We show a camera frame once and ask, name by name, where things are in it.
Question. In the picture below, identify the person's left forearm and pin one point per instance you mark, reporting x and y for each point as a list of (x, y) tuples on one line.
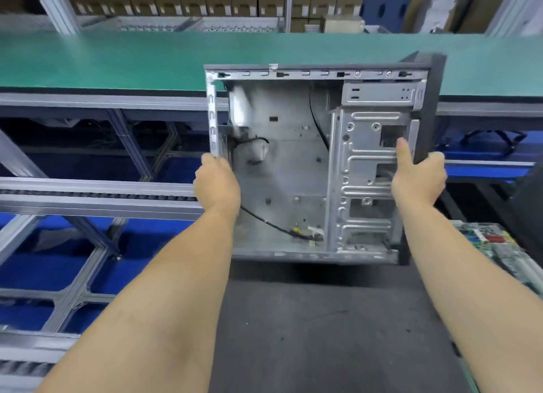
[(153, 312)]

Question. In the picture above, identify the green conveyor belt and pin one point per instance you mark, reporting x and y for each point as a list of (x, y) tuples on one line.
[(102, 62)]

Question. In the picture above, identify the person's left hand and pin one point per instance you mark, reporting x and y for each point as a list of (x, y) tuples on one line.
[(217, 186)]

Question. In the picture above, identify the person's right hand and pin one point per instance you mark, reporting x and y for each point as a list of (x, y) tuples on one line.
[(417, 180)]

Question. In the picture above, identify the grey flat metal rail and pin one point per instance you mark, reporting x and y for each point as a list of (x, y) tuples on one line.
[(93, 197)]

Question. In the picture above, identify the green motherboard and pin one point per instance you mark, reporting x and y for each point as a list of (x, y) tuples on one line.
[(505, 248)]

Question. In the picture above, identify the grey metal computer case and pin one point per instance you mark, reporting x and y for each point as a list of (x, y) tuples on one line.
[(288, 151)]

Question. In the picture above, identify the grey roller conveyor rail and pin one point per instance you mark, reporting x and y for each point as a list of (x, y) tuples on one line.
[(21, 363)]

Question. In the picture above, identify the person's right forearm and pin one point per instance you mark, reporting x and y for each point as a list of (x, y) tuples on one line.
[(484, 295)]

